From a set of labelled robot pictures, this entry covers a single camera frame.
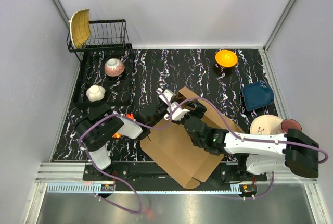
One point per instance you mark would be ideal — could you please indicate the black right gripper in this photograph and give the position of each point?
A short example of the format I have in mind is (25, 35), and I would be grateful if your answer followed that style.
(199, 111)

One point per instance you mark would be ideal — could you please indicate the red orange leaf toy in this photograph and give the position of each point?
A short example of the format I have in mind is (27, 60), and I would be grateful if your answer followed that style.
(130, 115)

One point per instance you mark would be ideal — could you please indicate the brown cardboard box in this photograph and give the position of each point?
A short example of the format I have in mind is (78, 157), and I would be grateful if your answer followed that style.
(172, 149)

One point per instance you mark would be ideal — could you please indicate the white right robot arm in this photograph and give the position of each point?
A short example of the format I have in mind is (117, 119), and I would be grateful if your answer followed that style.
(293, 151)

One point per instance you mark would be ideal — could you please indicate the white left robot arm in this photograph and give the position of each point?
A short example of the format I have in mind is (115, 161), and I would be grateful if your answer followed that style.
(98, 127)

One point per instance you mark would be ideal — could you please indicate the right controller box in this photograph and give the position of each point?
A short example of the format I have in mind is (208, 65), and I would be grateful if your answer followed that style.
(249, 189)

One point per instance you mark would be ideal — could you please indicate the controller box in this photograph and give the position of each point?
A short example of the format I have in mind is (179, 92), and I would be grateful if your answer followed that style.
(107, 187)
(249, 189)

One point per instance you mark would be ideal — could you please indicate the left controller box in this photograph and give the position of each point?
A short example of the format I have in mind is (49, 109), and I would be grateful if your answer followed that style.
(107, 187)

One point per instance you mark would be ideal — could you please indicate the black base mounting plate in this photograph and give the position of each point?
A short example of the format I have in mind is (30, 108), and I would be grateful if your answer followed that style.
(148, 176)

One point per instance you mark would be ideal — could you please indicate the yellow red flower toy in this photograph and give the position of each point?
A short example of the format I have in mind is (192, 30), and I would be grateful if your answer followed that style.
(117, 136)

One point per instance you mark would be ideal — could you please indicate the cream floral plate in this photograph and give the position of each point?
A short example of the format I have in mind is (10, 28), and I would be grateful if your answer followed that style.
(265, 125)

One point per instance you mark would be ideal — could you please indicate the white flower-shaped bowl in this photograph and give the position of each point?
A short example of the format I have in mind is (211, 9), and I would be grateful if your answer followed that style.
(95, 93)

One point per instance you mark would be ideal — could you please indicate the red patterned bowl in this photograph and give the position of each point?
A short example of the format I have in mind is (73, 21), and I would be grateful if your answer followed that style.
(114, 67)

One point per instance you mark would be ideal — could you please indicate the dark blue bowl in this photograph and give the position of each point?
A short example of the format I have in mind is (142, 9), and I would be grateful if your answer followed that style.
(257, 95)

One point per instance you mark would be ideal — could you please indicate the black marble pattern mat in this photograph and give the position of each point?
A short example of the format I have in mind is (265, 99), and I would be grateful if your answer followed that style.
(173, 69)

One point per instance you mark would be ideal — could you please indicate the pink glass cup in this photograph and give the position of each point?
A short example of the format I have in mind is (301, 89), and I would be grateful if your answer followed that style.
(285, 125)

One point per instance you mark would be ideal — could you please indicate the orange bowl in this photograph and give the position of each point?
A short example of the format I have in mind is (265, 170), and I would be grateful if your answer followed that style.
(226, 58)

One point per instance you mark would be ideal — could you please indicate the yellow woven plate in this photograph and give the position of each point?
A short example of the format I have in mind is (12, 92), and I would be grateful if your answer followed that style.
(79, 28)

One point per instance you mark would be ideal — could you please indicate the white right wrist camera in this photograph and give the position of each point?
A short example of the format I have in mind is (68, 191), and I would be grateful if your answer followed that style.
(179, 113)

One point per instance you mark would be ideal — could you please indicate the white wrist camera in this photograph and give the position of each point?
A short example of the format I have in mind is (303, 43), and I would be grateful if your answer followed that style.
(179, 113)
(166, 95)

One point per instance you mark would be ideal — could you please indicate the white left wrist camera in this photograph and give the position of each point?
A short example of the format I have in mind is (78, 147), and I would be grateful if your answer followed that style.
(166, 95)

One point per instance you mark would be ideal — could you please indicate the black wire dish rack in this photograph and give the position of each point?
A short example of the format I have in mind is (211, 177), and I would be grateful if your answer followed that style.
(109, 39)

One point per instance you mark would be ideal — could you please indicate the aluminium frame rail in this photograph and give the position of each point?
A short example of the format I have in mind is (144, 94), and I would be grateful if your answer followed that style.
(62, 172)

